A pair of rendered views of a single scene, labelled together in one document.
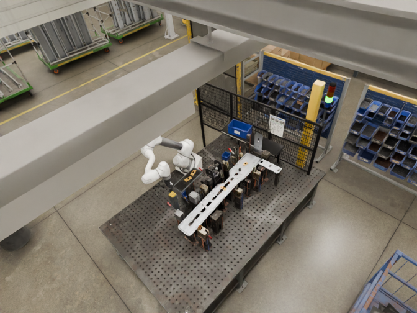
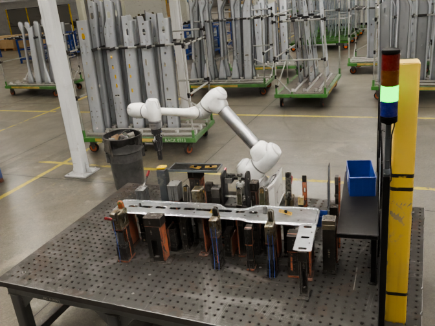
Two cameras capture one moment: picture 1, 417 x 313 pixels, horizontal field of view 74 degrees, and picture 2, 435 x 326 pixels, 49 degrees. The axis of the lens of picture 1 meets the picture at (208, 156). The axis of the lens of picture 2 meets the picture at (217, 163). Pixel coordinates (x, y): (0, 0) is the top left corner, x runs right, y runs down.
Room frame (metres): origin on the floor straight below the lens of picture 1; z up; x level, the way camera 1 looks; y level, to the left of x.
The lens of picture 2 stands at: (0.87, -2.69, 2.38)
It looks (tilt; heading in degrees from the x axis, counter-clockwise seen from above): 21 degrees down; 65
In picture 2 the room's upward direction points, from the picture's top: 6 degrees counter-clockwise
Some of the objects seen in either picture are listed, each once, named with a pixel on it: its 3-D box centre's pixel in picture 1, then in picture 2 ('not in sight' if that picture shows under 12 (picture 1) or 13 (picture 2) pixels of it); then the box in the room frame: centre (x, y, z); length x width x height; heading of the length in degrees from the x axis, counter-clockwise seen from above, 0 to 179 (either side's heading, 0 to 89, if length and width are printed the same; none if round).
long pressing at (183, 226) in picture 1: (223, 189); (210, 211); (1.98, -0.12, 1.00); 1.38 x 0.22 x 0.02; 136
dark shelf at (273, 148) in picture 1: (251, 138); (359, 200); (2.79, -0.61, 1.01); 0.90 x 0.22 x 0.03; 46
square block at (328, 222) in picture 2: (265, 162); (329, 244); (2.45, -0.74, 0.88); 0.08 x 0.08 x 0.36; 46
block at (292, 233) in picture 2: (260, 175); (294, 253); (2.26, -0.64, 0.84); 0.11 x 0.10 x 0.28; 46
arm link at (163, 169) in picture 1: (162, 169); (151, 109); (1.88, 0.47, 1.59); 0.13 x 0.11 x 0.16; 119
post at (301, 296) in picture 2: (277, 177); (303, 272); (2.19, -0.84, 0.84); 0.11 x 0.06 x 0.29; 46
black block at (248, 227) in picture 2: (247, 187); (250, 248); (2.08, -0.44, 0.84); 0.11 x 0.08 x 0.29; 46
